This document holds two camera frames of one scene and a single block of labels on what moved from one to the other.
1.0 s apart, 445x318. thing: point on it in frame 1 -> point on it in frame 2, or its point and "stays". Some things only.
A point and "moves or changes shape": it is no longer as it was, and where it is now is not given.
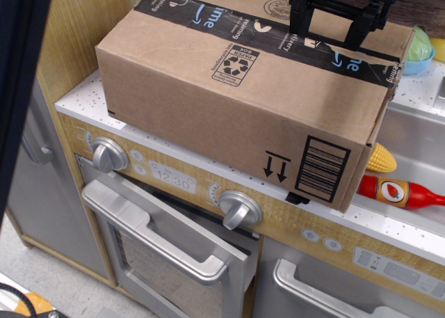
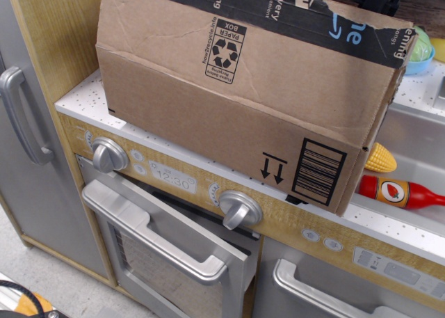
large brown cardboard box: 215,68 moves or changes shape
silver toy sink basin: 415,138 stays
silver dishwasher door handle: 285,278 stays
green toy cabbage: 421,47 stays
